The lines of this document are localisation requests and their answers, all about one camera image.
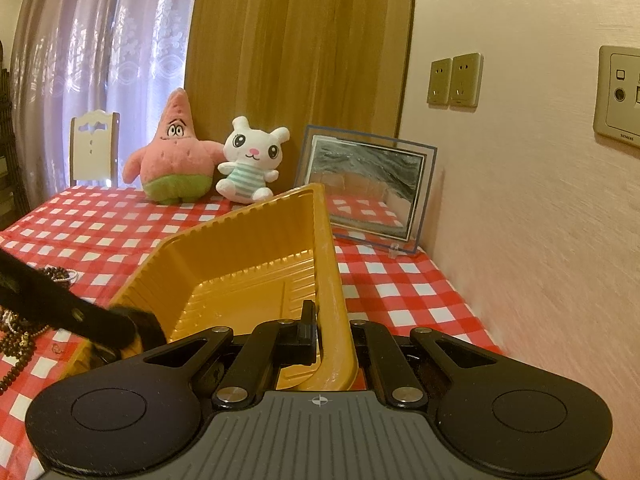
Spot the pink starfish plush toy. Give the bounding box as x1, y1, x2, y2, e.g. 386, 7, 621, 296
122, 88, 226, 206

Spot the dark folding rack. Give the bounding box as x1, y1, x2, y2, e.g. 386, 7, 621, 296
0, 40, 31, 213

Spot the wooden door panel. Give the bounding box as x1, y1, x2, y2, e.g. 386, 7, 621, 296
184, 0, 418, 192

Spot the yellow plastic tray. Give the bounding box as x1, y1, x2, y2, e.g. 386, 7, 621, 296
62, 182, 359, 394

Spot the white wooden chair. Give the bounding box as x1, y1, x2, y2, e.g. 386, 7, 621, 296
69, 111, 121, 188

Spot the dark brown bead necklace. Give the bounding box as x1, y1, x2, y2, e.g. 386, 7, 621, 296
0, 307, 52, 397

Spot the sand art picture frame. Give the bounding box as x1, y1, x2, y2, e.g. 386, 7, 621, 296
294, 125, 438, 257

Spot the white bunny plush toy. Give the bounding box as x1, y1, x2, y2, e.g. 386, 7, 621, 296
216, 116, 291, 205

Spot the red checkered tablecloth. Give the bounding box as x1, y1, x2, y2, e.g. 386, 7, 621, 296
0, 180, 504, 480

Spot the large beige wall outlet plate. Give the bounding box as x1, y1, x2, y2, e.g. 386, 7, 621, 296
593, 45, 640, 148

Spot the beige wall socket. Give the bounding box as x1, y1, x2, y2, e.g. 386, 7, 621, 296
426, 57, 453, 107
448, 52, 484, 109

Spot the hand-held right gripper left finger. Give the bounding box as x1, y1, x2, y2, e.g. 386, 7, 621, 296
131, 301, 319, 409

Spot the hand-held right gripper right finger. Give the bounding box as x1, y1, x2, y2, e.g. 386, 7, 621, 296
349, 319, 502, 409

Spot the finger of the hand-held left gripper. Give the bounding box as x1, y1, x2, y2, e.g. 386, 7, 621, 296
0, 249, 140, 350

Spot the sheer lace curtain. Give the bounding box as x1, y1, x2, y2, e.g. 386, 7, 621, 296
10, 0, 203, 189

